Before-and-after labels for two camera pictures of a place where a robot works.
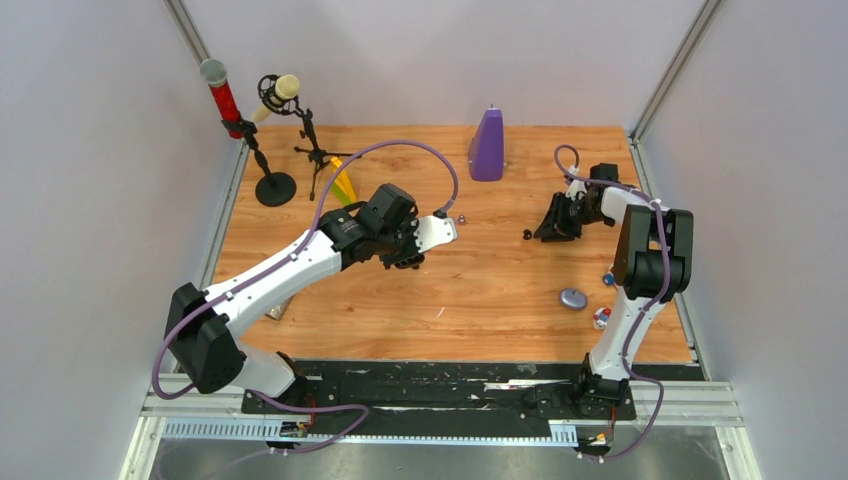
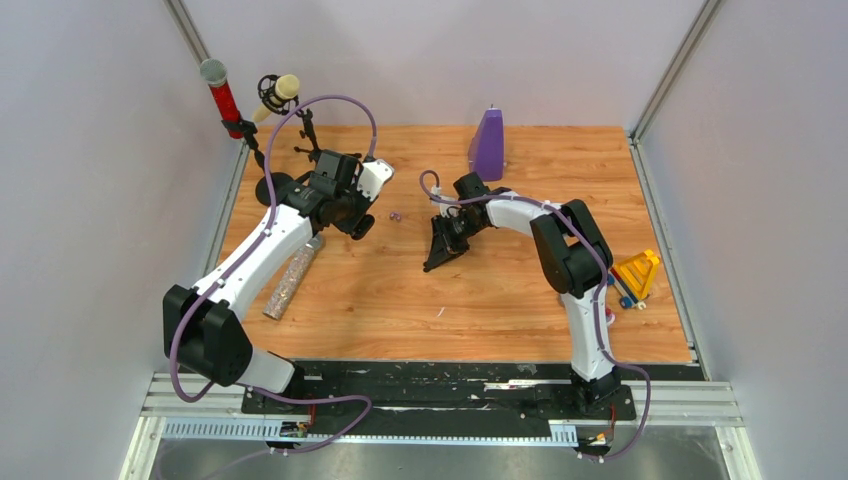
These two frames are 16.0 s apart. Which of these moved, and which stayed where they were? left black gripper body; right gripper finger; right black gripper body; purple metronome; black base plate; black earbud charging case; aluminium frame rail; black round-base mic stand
Moved: black earbud charging case; left black gripper body; right black gripper body; right gripper finger
Stayed: aluminium frame rail; black round-base mic stand; purple metronome; black base plate
